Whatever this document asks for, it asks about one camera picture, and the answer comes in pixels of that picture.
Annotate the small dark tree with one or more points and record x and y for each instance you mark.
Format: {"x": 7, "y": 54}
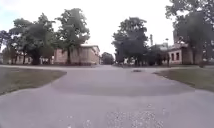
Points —
{"x": 107, "y": 58}

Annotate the long beige brick building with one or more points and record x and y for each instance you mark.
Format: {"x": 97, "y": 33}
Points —
{"x": 85, "y": 55}

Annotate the manhole cover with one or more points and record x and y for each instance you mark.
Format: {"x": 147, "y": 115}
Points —
{"x": 137, "y": 70}

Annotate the large dark tree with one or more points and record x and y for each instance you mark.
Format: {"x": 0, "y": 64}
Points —
{"x": 131, "y": 41}
{"x": 198, "y": 30}

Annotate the grey asphalt path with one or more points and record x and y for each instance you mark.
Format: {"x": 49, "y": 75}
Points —
{"x": 105, "y": 100}

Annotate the tall chimney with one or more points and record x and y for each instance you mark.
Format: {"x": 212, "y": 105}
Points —
{"x": 151, "y": 40}

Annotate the row of trees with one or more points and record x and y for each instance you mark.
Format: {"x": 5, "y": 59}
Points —
{"x": 41, "y": 36}

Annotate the red brick building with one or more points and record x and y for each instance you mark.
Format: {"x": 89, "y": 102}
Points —
{"x": 180, "y": 53}

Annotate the grass patch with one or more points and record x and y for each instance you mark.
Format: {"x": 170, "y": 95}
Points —
{"x": 195, "y": 76}
{"x": 18, "y": 78}

